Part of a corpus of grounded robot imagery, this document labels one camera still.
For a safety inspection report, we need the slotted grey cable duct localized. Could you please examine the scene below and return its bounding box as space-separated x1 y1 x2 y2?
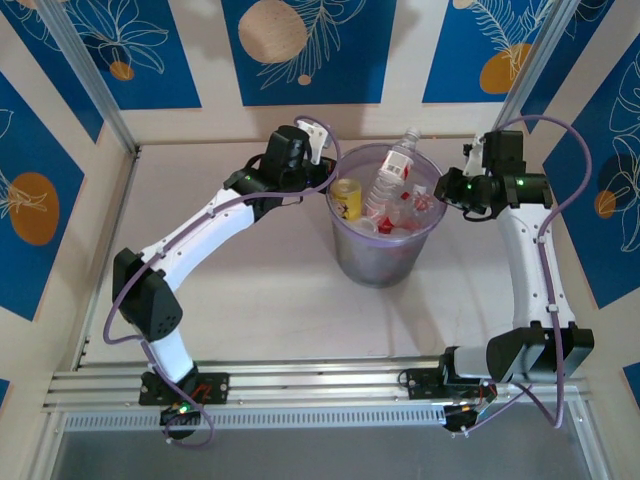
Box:
62 405 584 434

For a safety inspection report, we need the yellow plastic bottle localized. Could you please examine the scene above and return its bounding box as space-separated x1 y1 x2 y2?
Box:
330 178 364 222

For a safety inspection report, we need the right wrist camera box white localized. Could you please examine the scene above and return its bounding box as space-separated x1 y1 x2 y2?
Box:
462 133 489 177

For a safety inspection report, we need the aluminium frame post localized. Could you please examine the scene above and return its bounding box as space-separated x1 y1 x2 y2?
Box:
34 0 141 156
487 0 576 149

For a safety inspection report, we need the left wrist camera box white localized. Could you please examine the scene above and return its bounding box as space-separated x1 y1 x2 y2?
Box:
294 117 334 166

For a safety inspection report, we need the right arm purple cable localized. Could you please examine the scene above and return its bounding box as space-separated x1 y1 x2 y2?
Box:
447 115 595 440

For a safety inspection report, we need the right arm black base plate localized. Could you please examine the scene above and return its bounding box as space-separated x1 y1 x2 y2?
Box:
405 367 496 401

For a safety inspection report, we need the grey mesh bin purple rim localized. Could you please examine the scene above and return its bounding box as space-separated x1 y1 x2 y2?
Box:
324 143 448 289

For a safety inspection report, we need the aluminium rail beam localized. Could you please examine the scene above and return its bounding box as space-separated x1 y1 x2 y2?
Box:
42 357 596 412

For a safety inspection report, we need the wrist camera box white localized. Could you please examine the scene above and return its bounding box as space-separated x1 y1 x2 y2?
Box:
462 133 489 177
294 117 334 166

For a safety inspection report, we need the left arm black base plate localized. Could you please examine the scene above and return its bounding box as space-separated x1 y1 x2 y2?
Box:
138 372 230 407

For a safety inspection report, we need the grey acrylic panel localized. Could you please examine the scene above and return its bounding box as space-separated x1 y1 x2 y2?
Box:
19 399 619 480

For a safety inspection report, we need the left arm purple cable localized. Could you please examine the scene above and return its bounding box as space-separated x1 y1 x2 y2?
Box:
103 115 337 449

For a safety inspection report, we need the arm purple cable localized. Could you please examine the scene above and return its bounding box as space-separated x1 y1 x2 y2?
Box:
103 115 337 449
447 115 595 440

